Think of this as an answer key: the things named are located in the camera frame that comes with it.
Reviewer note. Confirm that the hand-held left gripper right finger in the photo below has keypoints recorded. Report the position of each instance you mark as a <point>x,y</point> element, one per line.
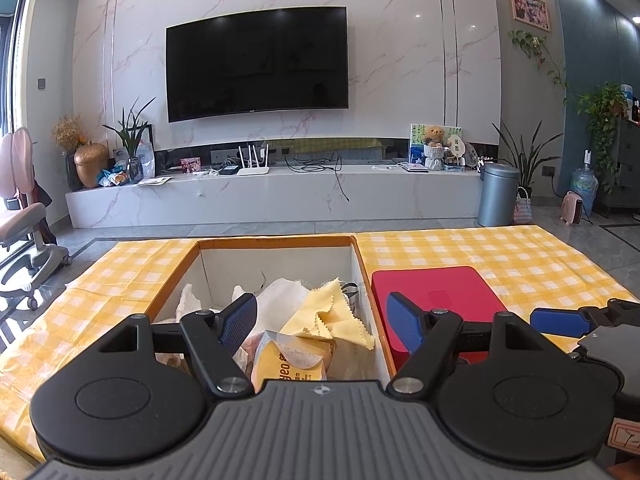
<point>405,322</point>

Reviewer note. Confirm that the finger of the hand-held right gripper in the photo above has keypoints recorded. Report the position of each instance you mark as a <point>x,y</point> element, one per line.
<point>557,321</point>

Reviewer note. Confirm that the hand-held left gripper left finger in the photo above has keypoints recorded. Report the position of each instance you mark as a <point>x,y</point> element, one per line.
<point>240,322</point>

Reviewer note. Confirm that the pink white knitted cloth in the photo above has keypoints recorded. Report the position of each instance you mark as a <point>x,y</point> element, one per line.
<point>252,344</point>

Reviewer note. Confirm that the white plastic bag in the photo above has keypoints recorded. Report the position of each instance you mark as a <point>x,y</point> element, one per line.
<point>280,300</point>

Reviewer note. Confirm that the orange silver snack packet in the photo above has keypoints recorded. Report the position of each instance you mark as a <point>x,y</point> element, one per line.
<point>280,365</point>

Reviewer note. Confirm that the orange rimmed cardboard box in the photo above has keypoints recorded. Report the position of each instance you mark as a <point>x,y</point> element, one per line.
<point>280,265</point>

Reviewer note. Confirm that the yellow cleaning cloth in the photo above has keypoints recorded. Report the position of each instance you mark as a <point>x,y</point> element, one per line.
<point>325,310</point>

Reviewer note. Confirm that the red box lid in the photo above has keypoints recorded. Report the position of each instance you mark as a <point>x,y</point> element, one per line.
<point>435,285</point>

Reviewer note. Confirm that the yellow checked tablecloth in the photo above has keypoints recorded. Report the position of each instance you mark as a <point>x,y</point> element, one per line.
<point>500,250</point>

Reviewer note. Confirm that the pink space heater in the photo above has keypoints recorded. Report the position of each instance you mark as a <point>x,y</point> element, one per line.
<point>573,207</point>

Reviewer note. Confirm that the woven basket bag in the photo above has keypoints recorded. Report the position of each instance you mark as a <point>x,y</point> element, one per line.
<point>523,207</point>

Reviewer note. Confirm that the marble tv console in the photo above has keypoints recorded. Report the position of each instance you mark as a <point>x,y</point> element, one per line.
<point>275,200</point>

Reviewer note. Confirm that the blue water jug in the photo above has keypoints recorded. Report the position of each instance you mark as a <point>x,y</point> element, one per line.
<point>585,185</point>

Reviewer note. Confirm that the grey metal trash can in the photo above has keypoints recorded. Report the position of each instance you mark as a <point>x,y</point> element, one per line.
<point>497,195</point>

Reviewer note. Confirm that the black set-top box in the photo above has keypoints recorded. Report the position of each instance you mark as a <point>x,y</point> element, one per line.
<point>230,170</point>

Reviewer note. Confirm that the white router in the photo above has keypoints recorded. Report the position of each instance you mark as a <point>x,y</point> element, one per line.
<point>253,170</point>

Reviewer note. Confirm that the potted long leaf plant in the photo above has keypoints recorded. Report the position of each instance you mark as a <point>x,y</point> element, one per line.
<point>525,160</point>

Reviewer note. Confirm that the pink card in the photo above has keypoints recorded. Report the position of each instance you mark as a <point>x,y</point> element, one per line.
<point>190,165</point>

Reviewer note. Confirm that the loose papers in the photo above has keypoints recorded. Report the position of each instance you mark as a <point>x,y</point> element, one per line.
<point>155,180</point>

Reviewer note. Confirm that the dark cabinet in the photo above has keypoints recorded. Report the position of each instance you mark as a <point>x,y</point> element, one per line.
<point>627,170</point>

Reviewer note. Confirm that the teddy bear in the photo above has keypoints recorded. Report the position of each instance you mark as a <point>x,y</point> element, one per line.
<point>433,147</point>

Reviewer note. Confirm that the green picture board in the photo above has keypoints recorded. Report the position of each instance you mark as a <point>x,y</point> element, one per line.
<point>416,142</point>

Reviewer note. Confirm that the round paper fan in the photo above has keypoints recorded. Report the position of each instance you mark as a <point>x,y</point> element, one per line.
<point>453,145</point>

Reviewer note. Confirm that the colourful snack packets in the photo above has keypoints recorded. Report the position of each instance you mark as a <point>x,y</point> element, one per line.
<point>112,177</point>

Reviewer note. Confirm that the leafy pothos plant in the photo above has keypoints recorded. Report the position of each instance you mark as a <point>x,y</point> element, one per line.
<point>602,115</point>

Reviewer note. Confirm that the golden round vase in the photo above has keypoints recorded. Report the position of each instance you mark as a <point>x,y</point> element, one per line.
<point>91,165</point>

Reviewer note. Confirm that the green plant in glass vase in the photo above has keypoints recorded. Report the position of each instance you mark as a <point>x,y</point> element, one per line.
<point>131,135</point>

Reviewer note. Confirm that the dark vase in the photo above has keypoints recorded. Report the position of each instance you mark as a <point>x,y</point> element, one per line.
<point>72,175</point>

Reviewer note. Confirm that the pink desk chair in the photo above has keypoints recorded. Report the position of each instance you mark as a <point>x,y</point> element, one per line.
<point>22,220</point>

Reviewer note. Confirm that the dried flower bunch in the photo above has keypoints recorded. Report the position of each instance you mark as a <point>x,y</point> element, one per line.
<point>70,132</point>

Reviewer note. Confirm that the black curved television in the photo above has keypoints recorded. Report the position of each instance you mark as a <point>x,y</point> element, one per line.
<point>257,65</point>

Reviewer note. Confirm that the hanging vine plant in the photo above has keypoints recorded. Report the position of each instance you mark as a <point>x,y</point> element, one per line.
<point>537,50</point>

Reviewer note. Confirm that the dark framed glass door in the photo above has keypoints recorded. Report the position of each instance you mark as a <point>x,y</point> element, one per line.
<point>15,85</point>

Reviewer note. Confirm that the framed wall picture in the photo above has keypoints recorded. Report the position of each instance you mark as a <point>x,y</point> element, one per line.
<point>530,9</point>

